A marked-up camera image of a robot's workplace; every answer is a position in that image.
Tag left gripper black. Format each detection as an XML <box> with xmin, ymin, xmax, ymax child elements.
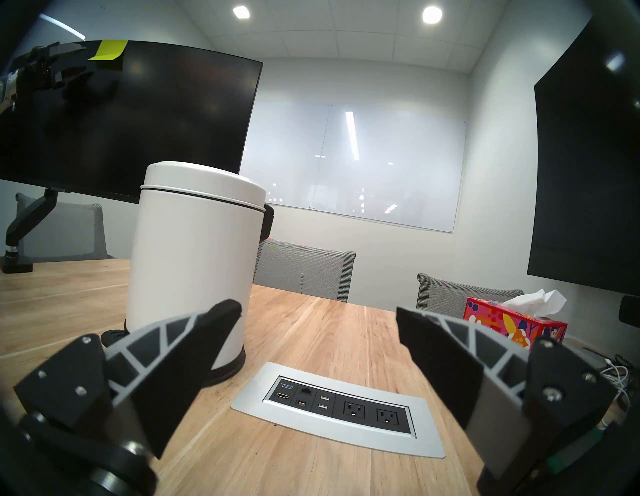
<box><xmin>15</xmin><ymin>43</ymin><xmax>96</xmax><ymax>93</ymax></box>

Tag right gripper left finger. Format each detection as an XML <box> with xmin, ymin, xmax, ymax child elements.
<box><xmin>14</xmin><ymin>299</ymin><xmax>244</xmax><ymax>459</ymax></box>

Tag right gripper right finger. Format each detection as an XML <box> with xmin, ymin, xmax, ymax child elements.
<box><xmin>396</xmin><ymin>306</ymin><xmax>617</xmax><ymax>493</ymax></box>

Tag yellow sticky note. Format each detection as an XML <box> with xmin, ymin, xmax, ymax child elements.
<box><xmin>89</xmin><ymin>40</ymin><xmax>128</xmax><ymax>62</ymax></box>

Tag white pedal trash can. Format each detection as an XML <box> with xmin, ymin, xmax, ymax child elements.
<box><xmin>100</xmin><ymin>161</ymin><xmax>275</xmax><ymax>387</ymax></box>

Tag curved black computer monitor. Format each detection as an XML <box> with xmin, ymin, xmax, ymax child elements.
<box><xmin>0</xmin><ymin>40</ymin><xmax>264</xmax><ymax>205</ymax></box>

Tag grey mesh office chair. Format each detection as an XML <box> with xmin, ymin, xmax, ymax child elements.
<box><xmin>416</xmin><ymin>272</ymin><xmax>525</xmax><ymax>321</ymax></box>
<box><xmin>15</xmin><ymin>192</ymin><xmax>109</xmax><ymax>263</ymax></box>
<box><xmin>254</xmin><ymin>240</ymin><xmax>357</xmax><ymax>303</ymax></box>

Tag red patterned tissue box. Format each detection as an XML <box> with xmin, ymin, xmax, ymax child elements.
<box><xmin>463</xmin><ymin>288</ymin><xmax>568</xmax><ymax>351</ymax></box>

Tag silver table outlet panel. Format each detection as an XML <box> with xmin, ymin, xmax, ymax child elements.
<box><xmin>231</xmin><ymin>361</ymin><xmax>447</xmax><ymax>459</ymax></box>

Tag silver laptop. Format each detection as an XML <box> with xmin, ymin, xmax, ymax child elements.
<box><xmin>562</xmin><ymin>337</ymin><xmax>612</xmax><ymax>370</ymax></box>

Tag black video sound bar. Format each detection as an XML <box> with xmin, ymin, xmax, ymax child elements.
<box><xmin>618</xmin><ymin>295</ymin><xmax>640</xmax><ymax>329</ymax></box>

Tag white glass whiteboard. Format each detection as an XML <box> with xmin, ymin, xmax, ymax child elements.
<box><xmin>239</xmin><ymin>102</ymin><xmax>467</xmax><ymax>234</ymax></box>

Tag white charging cable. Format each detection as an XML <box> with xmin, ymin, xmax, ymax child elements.
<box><xmin>597</xmin><ymin>357</ymin><xmax>632</xmax><ymax>407</ymax></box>

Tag black tangled cables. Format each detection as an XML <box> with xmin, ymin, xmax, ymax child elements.
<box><xmin>612</xmin><ymin>352</ymin><xmax>640</xmax><ymax>383</ymax></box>

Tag large black wall television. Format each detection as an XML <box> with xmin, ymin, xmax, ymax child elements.
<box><xmin>526</xmin><ymin>15</ymin><xmax>640</xmax><ymax>297</ymax></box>

